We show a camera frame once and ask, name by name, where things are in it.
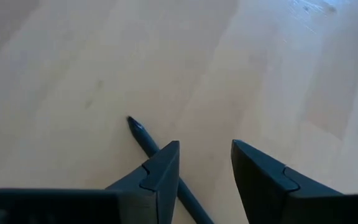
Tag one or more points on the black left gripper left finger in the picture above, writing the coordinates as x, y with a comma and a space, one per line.
73, 208

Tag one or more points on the matte black pen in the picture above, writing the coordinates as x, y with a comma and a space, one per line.
141, 137

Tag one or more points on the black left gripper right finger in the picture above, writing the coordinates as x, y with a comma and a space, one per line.
266, 193

